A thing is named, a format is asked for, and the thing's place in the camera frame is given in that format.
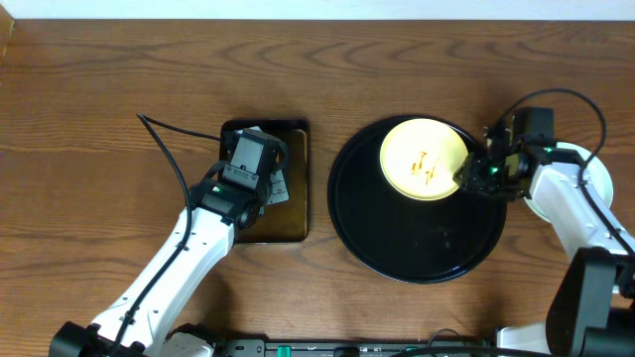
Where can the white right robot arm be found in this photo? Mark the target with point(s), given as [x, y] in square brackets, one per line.
[581, 320]

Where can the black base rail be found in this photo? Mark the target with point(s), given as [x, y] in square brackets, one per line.
[347, 348]

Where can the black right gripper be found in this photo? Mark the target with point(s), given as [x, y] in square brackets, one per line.
[471, 178]

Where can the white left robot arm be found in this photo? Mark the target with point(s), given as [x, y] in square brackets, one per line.
[139, 322]

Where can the rectangular black sponge tray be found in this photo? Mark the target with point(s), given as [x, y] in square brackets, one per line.
[286, 222]

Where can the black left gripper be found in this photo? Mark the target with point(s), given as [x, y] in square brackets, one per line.
[279, 191]

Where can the yellow plate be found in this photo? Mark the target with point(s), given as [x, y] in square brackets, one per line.
[420, 156]

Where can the light green plate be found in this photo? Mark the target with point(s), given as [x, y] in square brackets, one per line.
[598, 175]

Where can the round black tray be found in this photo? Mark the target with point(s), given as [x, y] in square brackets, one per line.
[408, 240]

